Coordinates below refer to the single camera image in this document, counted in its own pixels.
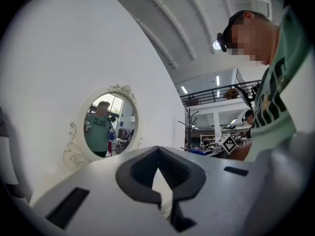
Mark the black head-worn camera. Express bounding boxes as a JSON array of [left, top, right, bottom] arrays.
[[216, 32, 228, 53]]

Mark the person's right forearm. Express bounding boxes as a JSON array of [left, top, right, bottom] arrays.
[[228, 141, 254, 161]]

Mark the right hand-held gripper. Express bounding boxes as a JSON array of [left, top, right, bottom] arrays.
[[208, 133, 238, 155]]

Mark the black coat rack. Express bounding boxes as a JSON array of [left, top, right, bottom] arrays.
[[177, 107, 199, 152]]

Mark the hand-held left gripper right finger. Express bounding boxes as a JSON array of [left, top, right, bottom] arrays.
[[157, 145, 266, 236]]

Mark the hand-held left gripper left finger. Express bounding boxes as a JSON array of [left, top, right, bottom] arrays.
[[31, 145, 178, 236]]

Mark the person's head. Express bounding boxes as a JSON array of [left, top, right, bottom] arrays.
[[226, 10, 281, 66]]

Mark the oval mirror carved white frame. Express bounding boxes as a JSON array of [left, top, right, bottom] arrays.
[[63, 84, 144, 168]]

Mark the green printed t-shirt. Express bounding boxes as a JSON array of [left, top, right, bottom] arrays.
[[245, 6, 315, 162]]

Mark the black chest-mounted tablet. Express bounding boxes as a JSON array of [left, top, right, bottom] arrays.
[[235, 68, 254, 109]]

